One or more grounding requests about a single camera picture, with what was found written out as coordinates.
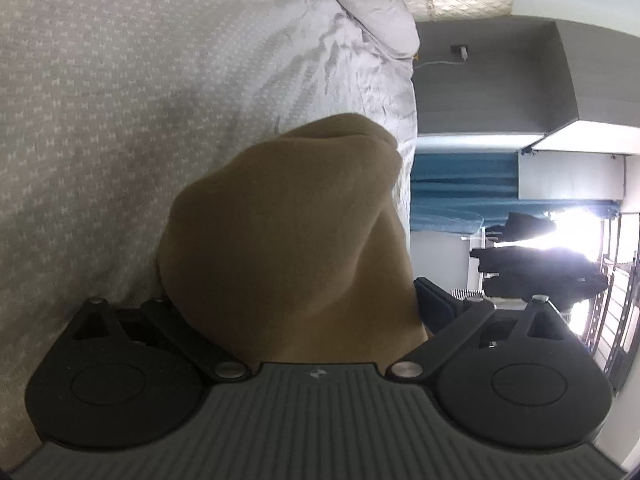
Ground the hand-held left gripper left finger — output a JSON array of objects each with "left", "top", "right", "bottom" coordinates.
[{"left": 72, "top": 297, "right": 253, "bottom": 381}]

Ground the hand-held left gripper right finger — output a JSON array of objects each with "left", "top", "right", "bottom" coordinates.
[{"left": 385, "top": 277, "right": 583, "bottom": 380}]

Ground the brown sweatshirt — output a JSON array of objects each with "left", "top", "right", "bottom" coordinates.
[{"left": 156, "top": 112, "right": 436, "bottom": 368}]

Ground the ceiling clothes drying rack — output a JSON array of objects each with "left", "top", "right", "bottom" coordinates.
[{"left": 582, "top": 210, "right": 640, "bottom": 395}]

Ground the light blue cloth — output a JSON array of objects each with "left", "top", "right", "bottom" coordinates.
[{"left": 410, "top": 202, "right": 484, "bottom": 235}]

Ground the black hanging jacket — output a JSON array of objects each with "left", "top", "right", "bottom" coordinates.
[
  {"left": 501, "top": 211, "right": 558, "bottom": 244},
  {"left": 470, "top": 244, "right": 610, "bottom": 312}
]

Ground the blue curtain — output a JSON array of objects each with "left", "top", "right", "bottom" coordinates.
[{"left": 410, "top": 152, "right": 620, "bottom": 235}]

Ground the grey overhead cabinet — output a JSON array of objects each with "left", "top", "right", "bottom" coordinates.
[{"left": 517, "top": 15, "right": 640, "bottom": 202}]

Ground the grey pillow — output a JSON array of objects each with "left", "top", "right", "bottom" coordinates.
[{"left": 305, "top": 0, "right": 421, "bottom": 59}]

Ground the wall charger with white cable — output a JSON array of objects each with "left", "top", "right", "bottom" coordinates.
[{"left": 414, "top": 44, "right": 471, "bottom": 68}]

